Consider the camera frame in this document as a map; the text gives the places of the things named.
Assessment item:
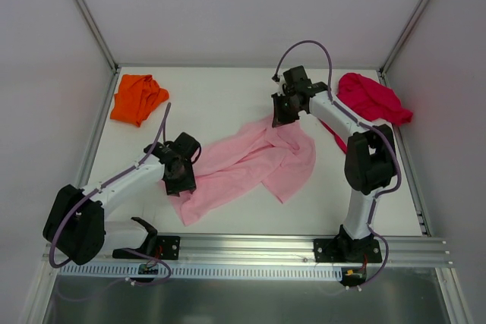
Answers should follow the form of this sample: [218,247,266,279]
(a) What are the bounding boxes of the light pink t shirt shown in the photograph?
[169,116,316,226]

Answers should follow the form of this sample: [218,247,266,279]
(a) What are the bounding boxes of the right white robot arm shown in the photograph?
[272,66,401,263]

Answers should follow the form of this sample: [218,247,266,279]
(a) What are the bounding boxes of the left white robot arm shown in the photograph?
[43,132,201,266]

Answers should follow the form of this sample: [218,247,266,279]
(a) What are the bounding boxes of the magenta t shirt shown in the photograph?
[318,71,414,154]

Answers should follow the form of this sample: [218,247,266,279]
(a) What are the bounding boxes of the orange t shirt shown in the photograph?
[110,74,170,127]

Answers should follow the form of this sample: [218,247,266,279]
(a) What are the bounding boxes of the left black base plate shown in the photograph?
[152,235,181,260]

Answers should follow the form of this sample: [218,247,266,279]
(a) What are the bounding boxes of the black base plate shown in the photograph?
[152,235,181,260]
[313,237,383,263]

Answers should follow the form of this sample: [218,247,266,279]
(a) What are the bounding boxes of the aluminium mounting rail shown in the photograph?
[45,230,454,268]

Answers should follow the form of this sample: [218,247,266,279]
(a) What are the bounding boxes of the white slotted cable duct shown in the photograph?
[59,263,342,282]

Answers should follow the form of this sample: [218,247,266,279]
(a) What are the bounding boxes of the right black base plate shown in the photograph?
[313,237,383,263]

